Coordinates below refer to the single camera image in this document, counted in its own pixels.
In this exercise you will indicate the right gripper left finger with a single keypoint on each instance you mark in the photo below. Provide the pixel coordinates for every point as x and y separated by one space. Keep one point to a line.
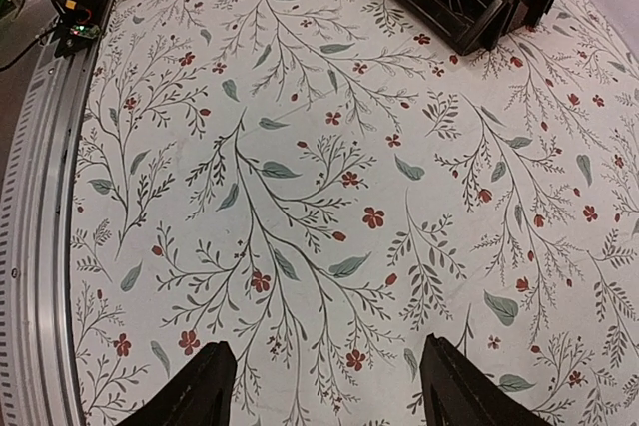
200 394

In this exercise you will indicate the aluminium front rail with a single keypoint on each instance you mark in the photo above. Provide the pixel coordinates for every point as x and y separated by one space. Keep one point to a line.
39 378

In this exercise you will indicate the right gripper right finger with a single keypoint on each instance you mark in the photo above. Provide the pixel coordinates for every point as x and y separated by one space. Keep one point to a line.
456 392

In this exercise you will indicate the floral tablecloth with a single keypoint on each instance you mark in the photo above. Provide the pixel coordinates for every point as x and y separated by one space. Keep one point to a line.
324 183

